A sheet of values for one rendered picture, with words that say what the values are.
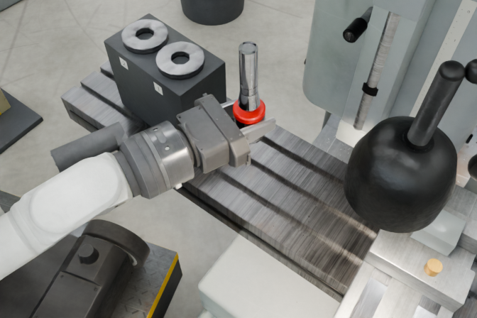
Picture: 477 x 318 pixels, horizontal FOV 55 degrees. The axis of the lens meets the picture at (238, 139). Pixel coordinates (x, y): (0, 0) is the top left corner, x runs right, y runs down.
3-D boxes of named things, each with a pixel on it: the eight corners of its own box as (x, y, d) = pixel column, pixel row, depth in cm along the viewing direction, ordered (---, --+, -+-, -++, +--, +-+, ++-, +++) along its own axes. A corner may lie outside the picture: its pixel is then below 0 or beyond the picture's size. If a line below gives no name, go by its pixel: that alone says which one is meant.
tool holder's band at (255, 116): (245, 129, 64) (245, 125, 63) (226, 108, 67) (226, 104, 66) (272, 113, 66) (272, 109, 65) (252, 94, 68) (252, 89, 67)
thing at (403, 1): (366, 155, 51) (429, -9, 34) (334, 138, 52) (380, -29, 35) (382, 132, 53) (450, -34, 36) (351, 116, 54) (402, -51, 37)
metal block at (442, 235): (441, 262, 74) (455, 247, 69) (405, 243, 76) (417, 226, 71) (452, 238, 76) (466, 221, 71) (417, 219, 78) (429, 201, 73)
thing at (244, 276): (343, 417, 85) (355, 409, 75) (197, 304, 98) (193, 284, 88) (445, 221, 109) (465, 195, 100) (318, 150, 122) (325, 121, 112)
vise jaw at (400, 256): (453, 313, 70) (463, 305, 67) (363, 260, 75) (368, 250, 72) (465, 281, 73) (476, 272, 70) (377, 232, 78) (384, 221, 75)
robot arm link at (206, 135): (253, 137, 59) (168, 177, 56) (250, 177, 67) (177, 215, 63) (205, 77, 66) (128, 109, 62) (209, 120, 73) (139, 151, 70)
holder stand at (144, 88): (188, 157, 96) (178, 91, 80) (121, 103, 105) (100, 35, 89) (228, 123, 101) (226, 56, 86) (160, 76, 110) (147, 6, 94)
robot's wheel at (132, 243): (90, 255, 143) (71, 225, 127) (98, 240, 146) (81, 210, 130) (147, 276, 139) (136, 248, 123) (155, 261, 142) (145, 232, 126)
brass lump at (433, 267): (435, 280, 69) (439, 275, 68) (421, 271, 70) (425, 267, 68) (440, 267, 70) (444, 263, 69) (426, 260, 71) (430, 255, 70)
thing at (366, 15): (354, 45, 41) (358, 33, 40) (341, 40, 41) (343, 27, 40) (384, 11, 44) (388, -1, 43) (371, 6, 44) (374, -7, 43)
